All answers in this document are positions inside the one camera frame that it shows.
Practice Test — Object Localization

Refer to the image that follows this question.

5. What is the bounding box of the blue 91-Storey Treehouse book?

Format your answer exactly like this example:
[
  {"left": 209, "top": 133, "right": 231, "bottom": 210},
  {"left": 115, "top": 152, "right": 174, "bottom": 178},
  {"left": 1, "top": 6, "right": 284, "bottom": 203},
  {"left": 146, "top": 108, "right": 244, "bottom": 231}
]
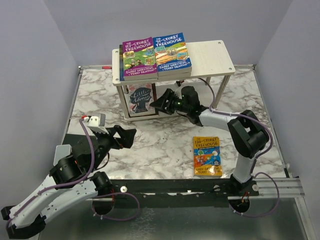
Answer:
[{"left": 152, "top": 32, "right": 192, "bottom": 77}]

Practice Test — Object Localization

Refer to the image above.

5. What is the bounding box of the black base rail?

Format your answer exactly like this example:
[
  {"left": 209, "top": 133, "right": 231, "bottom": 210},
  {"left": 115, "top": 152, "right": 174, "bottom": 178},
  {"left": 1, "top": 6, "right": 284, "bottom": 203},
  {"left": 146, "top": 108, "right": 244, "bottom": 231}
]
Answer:
[{"left": 93, "top": 178, "right": 259, "bottom": 209}]

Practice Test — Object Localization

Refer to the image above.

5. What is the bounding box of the floral pink notebook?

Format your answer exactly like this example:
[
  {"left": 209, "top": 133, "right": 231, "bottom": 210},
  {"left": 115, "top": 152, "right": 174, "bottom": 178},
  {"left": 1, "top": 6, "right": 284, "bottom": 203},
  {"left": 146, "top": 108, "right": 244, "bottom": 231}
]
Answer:
[{"left": 126, "top": 83, "right": 156, "bottom": 117}]

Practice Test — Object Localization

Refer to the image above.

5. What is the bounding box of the black hardcover book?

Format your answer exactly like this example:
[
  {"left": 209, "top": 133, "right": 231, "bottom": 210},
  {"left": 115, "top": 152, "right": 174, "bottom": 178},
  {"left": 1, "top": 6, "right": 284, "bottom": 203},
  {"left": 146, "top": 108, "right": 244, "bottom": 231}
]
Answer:
[{"left": 149, "top": 83, "right": 159, "bottom": 116}]

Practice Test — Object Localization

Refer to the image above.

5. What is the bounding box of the blue Animal Farm book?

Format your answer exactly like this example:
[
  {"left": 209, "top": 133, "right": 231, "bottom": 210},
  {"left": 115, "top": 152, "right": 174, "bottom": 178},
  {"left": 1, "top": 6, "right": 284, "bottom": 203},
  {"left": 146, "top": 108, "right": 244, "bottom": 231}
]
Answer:
[{"left": 119, "top": 44, "right": 124, "bottom": 81}]

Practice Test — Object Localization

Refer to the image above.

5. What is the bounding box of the grey rectangular box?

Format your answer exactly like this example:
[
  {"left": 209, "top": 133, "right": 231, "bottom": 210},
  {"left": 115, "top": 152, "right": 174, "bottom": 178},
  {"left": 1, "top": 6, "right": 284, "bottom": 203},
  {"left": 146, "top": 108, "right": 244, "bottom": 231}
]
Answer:
[{"left": 53, "top": 144, "right": 72, "bottom": 166}]

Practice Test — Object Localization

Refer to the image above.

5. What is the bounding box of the yellow 130-Storey Treehouse book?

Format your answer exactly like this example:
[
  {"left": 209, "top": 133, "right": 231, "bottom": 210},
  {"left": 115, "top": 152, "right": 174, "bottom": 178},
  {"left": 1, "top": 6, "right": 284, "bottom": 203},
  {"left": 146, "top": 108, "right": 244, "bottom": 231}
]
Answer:
[{"left": 192, "top": 136, "right": 223, "bottom": 177}]

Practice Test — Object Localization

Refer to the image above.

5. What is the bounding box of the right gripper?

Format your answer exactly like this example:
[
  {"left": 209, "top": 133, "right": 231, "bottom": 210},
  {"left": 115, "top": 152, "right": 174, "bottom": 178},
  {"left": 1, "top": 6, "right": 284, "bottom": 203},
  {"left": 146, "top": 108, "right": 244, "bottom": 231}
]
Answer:
[{"left": 149, "top": 89, "right": 190, "bottom": 116}]

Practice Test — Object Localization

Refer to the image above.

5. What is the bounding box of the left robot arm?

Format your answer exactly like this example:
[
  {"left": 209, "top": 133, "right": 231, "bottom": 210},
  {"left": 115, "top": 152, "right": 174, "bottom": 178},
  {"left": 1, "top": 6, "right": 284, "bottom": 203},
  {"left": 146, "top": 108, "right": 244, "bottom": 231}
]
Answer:
[{"left": 1, "top": 125, "right": 137, "bottom": 240}]

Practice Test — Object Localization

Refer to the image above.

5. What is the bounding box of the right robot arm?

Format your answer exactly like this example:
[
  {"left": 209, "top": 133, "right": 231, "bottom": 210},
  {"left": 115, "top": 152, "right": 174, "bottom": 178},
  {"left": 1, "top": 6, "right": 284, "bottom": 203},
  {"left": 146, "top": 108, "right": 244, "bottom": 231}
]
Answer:
[{"left": 150, "top": 86, "right": 273, "bottom": 196}]

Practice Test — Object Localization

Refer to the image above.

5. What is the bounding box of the purple 117-Storey Treehouse book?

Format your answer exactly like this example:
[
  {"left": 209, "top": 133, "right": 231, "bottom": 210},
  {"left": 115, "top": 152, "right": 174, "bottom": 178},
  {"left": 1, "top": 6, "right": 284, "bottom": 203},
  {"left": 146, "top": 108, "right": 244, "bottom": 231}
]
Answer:
[{"left": 122, "top": 37, "right": 158, "bottom": 81}]

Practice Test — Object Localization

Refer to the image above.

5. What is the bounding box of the white two-tier shelf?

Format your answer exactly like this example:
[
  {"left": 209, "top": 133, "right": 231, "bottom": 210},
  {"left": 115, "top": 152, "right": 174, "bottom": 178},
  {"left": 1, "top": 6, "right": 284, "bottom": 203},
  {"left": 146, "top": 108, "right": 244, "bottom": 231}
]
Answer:
[{"left": 112, "top": 40, "right": 236, "bottom": 122}]

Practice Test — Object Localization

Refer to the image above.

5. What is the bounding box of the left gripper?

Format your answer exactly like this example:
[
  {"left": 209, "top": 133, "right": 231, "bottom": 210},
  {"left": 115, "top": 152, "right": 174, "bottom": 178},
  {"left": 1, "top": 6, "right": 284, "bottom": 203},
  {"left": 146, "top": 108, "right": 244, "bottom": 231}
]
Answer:
[{"left": 90, "top": 125, "right": 137, "bottom": 172}]

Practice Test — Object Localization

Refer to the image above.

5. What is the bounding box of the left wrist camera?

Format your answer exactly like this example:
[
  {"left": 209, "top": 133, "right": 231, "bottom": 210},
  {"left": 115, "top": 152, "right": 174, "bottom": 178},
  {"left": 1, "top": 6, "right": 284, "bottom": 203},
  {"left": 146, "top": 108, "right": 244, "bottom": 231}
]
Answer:
[{"left": 81, "top": 113, "right": 107, "bottom": 134}]

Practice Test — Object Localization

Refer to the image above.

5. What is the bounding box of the red marker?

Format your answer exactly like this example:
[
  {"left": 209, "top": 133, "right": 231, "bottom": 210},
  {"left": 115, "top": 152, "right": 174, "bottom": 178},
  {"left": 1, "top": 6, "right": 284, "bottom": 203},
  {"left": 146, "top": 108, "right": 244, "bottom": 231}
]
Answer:
[{"left": 102, "top": 66, "right": 112, "bottom": 70}]

